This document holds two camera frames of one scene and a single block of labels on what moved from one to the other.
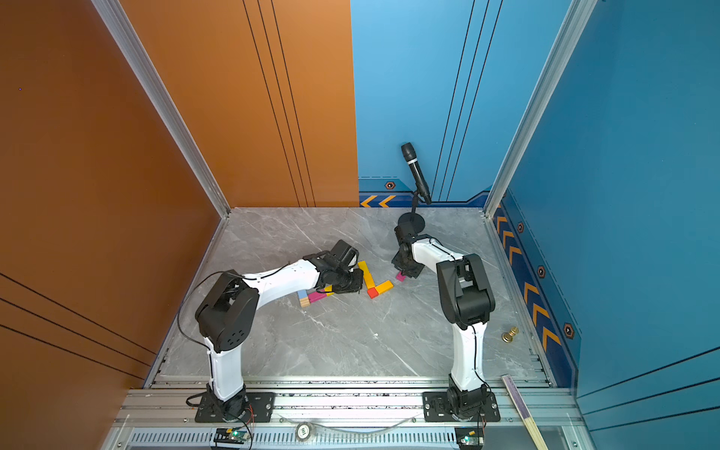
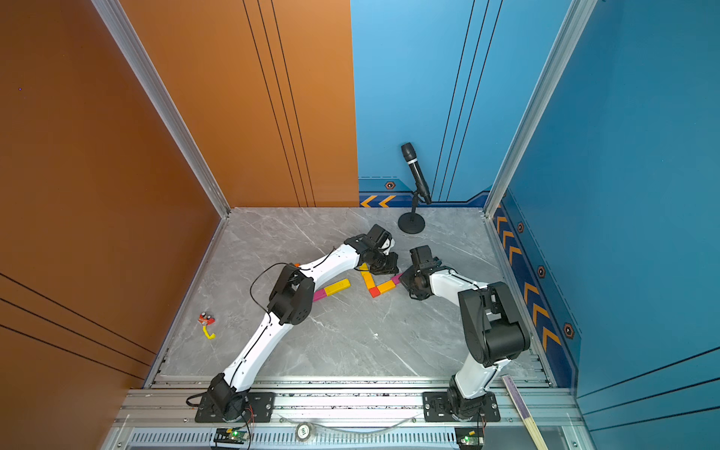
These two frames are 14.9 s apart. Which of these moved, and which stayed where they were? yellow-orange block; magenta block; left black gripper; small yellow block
Moved: left black gripper
Stayed: yellow-orange block; small yellow block; magenta block
